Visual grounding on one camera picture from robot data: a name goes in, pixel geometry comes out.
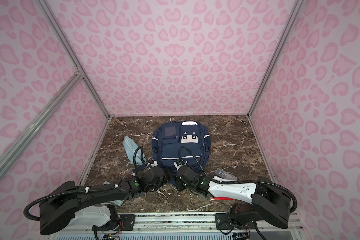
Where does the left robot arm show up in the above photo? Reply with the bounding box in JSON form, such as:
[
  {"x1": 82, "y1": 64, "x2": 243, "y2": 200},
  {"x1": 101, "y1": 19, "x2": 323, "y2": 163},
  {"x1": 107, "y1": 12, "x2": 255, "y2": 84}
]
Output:
[{"x1": 39, "y1": 167, "x2": 172, "y2": 236}]

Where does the aluminium frame corner post left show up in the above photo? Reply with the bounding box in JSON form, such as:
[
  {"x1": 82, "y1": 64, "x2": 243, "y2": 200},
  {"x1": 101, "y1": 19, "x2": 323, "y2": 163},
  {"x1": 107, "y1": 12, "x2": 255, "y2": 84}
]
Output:
[{"x1": 35, "y1": 0, "x2": 111, "y2": 120}]

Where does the red card box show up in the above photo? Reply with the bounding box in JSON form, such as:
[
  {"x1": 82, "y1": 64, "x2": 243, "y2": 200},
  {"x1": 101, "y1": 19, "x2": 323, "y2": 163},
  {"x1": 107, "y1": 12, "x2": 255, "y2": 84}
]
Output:
[{"x1": 210, "y1": 197, "x2": 234, "y2": 201}]

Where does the navy blue student backpack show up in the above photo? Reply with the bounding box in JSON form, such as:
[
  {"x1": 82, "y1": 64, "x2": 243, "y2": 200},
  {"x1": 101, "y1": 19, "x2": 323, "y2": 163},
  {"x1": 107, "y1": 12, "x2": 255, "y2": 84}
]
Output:
[{"x1": 152, "y1": 121, "x2": 211, "y2": 175}]

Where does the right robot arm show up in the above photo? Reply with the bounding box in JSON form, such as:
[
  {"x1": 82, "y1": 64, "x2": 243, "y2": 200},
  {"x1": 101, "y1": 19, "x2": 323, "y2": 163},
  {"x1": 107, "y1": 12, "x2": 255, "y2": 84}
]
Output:
[{"x1": 176, "y1": 165, "x2": 297, "y2": 229}]

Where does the grey calculator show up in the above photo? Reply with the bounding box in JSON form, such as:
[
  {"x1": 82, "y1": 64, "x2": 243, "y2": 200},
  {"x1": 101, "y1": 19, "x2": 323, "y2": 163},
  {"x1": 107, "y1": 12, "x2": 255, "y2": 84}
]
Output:
[{"x1": 110, "y1": 200, "x2": 124, "y2": 207}]

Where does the aluminium frame corner post right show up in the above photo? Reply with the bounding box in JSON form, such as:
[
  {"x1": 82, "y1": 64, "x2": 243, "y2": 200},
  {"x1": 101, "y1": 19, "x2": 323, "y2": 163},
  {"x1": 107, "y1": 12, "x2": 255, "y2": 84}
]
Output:
[{"x1": 247, "y1": 0, "x2": 306, "y2": 119}]

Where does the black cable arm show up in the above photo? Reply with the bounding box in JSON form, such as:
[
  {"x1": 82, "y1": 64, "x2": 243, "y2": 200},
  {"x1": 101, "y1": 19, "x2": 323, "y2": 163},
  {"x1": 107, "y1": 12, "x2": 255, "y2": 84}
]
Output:
[
  {"x1": 23, "y1": 146, "x2": 148, "y2": 222},
  {"x1": 177, "y1": 146, "x2": 298, "y2": 214}
]

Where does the clear plastic pen case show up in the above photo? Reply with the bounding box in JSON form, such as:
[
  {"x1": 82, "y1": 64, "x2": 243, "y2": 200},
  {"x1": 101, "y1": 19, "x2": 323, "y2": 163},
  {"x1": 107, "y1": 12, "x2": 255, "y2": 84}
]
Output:
[{"x1": 215, "y1": 168, "x2": 237, "y2": 181}]

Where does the teal water bottle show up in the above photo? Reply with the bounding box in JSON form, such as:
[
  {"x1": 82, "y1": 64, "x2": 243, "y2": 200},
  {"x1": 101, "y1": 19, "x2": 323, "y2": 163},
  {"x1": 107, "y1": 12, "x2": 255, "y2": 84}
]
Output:
[{"x1": 123, "y1": 136, "x2": 147, "y2": 166}]

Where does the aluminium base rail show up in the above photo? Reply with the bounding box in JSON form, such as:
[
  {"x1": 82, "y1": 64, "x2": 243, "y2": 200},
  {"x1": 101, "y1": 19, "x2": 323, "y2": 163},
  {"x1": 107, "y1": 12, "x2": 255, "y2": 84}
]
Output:
[{"x1": 43, "y1": 211, "x2": 307, "y2": 240}]

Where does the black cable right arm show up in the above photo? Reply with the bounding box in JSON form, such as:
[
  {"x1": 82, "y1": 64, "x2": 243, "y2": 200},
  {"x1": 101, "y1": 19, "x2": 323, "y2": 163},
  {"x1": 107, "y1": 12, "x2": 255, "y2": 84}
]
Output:
[{"x1": 177, "y1": 146, "x2": 298, "y2": 214}]

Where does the aluminium diagonal frame bar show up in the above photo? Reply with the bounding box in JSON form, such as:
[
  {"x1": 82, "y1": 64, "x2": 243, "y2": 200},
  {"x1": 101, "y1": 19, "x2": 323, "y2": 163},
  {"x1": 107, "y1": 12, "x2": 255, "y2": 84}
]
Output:
[{"x1": 0, "y1": 71, "x2": 82, "y2": 181}]

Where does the aluminium frame corner post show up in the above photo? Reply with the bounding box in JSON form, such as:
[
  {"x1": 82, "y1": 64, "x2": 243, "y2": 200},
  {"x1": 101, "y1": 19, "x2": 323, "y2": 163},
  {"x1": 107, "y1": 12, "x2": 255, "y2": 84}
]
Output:
[
  {"x1": 35, "y1": 0, "x2": 111, "y2": 120},
  {"x1": 247, "y1": 0, "x2": 306, "y2": 119}
]

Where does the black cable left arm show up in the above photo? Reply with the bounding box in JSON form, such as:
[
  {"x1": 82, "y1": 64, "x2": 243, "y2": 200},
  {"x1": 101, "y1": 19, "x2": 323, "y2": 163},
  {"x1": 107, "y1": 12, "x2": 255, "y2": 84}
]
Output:
[{"x1": 23, "y1": 146, "x2": 148, "y2": 222}]

